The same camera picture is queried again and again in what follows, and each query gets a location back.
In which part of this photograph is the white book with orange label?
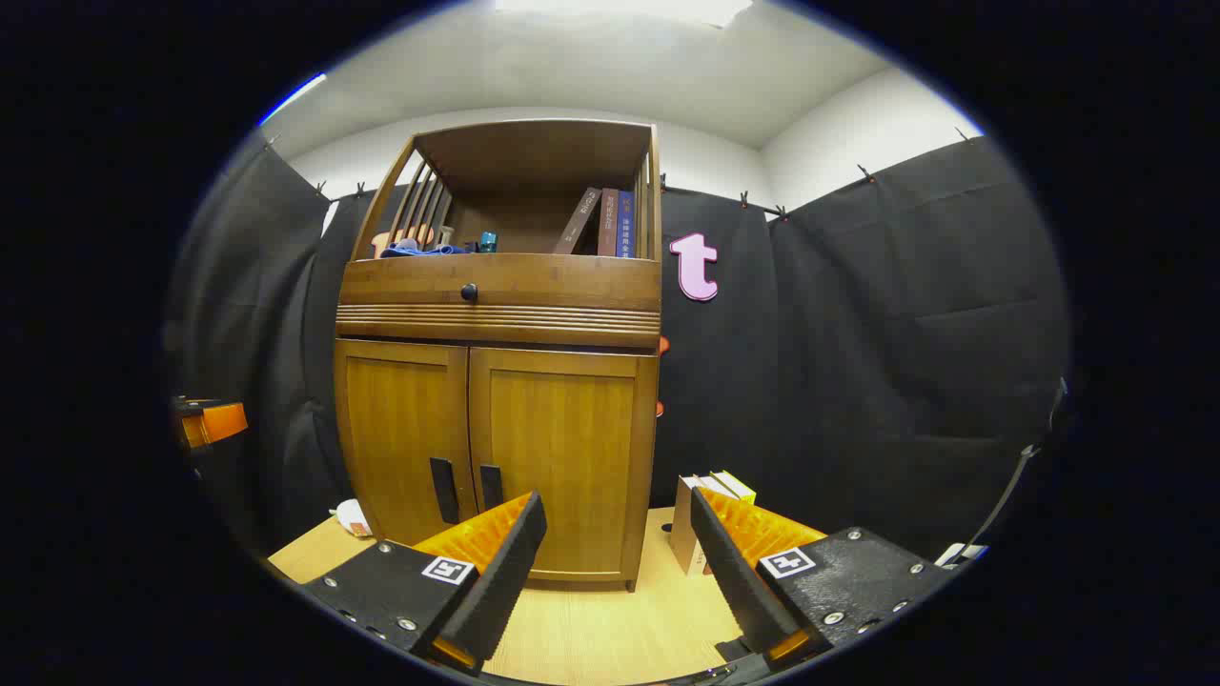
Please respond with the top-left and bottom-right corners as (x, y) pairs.
(669, 475), (711, 577)

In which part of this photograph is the black stand pole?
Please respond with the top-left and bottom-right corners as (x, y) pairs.
(963, 376), (1068, 563)

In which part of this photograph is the wooden cabinet door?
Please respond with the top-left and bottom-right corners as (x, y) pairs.
(469, 347), (659, 584)
(334, 339), (478, 549)

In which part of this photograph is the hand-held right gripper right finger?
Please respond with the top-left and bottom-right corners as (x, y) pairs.
(689, 486), (954, 673)

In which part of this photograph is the wooden double-door shoe cabinet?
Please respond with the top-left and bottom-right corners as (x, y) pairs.
(334, 118), (663, 594)

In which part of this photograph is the black backdrop cloth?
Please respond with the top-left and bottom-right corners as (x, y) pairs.
(162, 133), (1073, 563)

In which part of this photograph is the brown leaning book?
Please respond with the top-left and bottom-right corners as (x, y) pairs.
(553, 187), (603, 255)

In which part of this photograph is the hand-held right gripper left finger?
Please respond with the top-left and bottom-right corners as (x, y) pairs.
(303, 491), (549, 677)

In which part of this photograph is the white crumpled packet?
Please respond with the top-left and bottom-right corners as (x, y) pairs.
(332, 498), (375, 539)

